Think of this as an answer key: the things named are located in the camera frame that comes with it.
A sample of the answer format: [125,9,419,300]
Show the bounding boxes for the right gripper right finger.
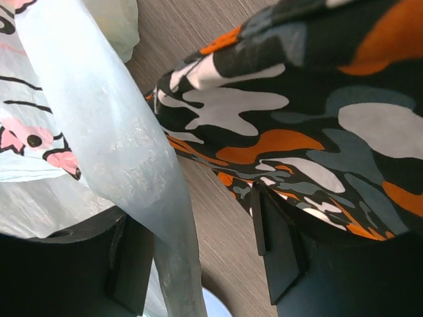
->
[251,183,422,316]

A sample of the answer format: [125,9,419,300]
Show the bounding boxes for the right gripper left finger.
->
[1,207,153,316]

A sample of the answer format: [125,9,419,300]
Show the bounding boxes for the light blue plastic bag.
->
[1,1,206,316]

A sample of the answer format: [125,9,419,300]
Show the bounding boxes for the camouflage patterned fabric bag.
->
[146,1,422,240]

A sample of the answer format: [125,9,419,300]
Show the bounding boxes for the blue round plate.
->
[202,287,233,317]

